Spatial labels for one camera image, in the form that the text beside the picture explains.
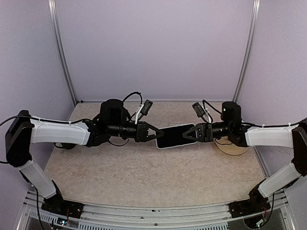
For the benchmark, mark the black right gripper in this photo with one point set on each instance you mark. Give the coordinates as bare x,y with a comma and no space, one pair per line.
204,132

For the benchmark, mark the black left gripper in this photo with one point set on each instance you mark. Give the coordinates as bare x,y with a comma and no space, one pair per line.
142,131

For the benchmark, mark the black phone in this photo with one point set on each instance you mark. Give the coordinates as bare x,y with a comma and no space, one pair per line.
175,136

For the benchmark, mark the lavender phone case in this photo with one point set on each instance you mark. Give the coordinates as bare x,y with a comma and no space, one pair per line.
168,148

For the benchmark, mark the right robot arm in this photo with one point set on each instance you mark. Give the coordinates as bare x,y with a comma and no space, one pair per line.
244,134

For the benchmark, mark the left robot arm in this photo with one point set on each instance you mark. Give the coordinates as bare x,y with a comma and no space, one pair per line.
113,120

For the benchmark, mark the beige round plate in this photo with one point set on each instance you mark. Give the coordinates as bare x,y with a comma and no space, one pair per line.
227,147

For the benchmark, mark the dark green mug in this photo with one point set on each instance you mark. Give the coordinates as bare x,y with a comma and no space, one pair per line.
66,146

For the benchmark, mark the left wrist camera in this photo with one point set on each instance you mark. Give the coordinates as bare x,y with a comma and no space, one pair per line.
143,110

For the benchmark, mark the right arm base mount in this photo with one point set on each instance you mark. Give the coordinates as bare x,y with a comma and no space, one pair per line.
254,204

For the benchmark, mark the front aluminium rail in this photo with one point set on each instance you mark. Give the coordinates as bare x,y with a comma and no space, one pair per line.
109,217

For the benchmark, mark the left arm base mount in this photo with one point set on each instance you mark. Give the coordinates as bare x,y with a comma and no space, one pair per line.
58,205

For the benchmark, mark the right aluminium frame post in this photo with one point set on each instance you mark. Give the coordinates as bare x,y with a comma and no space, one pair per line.
248,49

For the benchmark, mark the aluminium frame post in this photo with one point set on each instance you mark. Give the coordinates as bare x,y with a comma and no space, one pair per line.
61,52
248,49

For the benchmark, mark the left aluminium frame post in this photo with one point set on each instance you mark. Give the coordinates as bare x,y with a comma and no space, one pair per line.
61,52

